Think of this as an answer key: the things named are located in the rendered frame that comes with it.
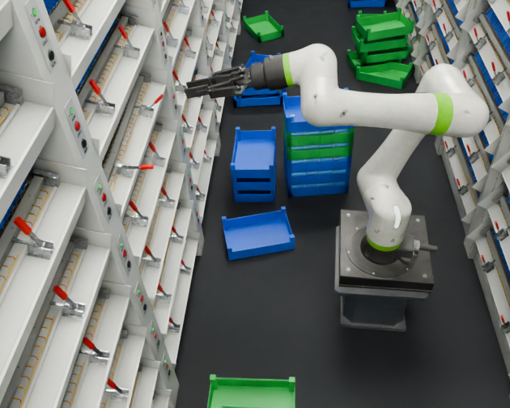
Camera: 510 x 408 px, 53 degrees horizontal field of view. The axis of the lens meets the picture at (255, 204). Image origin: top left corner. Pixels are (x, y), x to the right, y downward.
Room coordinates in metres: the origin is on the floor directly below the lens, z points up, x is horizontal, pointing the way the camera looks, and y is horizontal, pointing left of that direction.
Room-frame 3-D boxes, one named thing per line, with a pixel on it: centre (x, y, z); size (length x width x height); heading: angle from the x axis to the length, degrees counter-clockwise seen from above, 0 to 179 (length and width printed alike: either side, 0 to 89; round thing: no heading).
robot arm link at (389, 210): (1.17, -0.44, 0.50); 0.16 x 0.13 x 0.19; 4
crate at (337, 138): (1.91, -0.32, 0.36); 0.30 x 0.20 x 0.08; 89
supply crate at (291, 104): (1.91, -0.32, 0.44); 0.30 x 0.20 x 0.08; 89
